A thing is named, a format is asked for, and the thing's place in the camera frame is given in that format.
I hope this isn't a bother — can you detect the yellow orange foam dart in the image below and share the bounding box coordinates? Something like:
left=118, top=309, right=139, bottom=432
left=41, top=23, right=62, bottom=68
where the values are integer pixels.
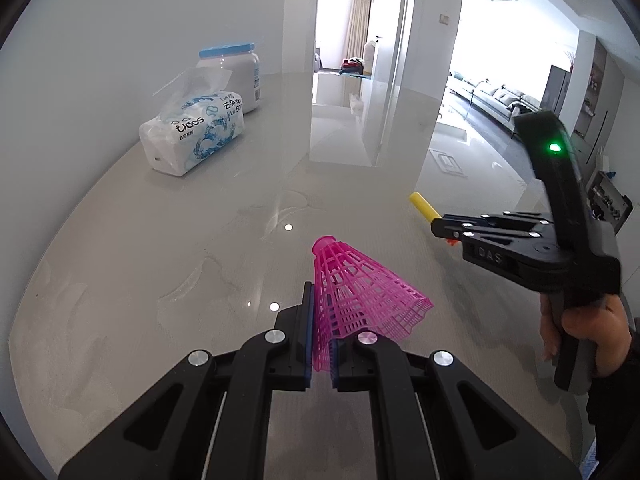
left=409, top=192, right=442, bottom=223

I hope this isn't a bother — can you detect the white jar blue lid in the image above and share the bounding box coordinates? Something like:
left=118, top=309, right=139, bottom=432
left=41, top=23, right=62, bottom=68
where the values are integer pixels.
left=198, top=42, right=262, bottom=114

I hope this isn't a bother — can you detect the white blue tissue pack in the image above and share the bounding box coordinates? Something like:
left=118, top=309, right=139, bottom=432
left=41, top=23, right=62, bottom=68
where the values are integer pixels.
left=139, top=67, right=245, bottom=177

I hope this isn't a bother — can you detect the grey sofa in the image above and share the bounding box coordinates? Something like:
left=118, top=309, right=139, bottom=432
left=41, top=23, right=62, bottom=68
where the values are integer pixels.
left=447, top=73, right=540, bottom=132

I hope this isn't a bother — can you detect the person's right hand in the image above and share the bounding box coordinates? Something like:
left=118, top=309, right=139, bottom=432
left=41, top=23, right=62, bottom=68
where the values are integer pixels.
left=540, top=295, right=632, bottom=377

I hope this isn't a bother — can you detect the pink plastic shuttlecock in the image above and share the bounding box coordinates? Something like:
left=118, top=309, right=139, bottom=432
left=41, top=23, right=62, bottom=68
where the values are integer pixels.
left=311, top=235, right=433, bottom=372

